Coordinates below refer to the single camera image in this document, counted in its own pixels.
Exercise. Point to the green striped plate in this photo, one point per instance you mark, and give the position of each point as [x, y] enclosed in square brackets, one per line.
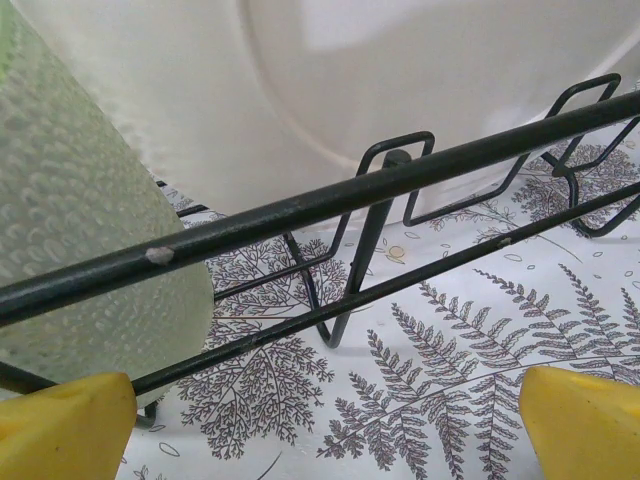
[400, 75]

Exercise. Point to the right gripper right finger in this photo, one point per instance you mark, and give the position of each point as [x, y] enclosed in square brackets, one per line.
[585, 430]

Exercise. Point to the floral fern print tablecloth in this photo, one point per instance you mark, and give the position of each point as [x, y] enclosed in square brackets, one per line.
[450, 350]

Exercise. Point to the green textured glass cup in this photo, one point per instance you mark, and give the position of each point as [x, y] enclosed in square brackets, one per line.
[60, 200]

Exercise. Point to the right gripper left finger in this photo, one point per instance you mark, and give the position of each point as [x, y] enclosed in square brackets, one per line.
[65, 430]

